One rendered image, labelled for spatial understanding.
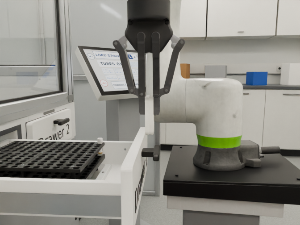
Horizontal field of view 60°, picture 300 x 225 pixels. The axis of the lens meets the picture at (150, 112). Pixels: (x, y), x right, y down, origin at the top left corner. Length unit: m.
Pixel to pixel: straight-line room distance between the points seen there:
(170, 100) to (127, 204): 0.38
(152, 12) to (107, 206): 0.32
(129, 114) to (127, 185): 1.09
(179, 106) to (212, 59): 3.43
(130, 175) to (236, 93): 0.43
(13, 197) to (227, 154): 0.52
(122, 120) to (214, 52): 2.88
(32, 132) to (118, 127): 0.73
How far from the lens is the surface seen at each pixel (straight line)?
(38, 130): 0.81
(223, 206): 0.71
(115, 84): 1.31
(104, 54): 1.43
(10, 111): 0.74
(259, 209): 0.72
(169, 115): 0.73
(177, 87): 0.73
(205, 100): 0.71
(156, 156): 0.50
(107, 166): 0.63
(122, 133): 1.46
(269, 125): 3.60
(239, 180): 0.68
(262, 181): 0.69
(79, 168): 0.49
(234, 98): 0.72
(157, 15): 0.45
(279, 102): 3.59
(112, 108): 1.46
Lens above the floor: 1.06
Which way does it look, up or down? 9 degrees down
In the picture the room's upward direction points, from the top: straight up
